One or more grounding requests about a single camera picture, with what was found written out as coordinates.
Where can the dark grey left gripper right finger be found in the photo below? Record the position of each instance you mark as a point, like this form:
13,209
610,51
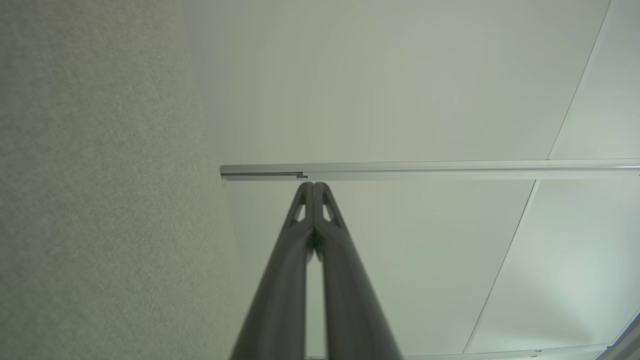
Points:
350,310

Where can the grey fabric sofa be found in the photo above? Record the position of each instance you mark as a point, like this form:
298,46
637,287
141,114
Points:
100,200

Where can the aluminium wall rail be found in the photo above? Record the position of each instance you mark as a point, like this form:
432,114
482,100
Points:
400,170

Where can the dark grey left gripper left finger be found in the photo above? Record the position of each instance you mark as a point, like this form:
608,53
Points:
280,300

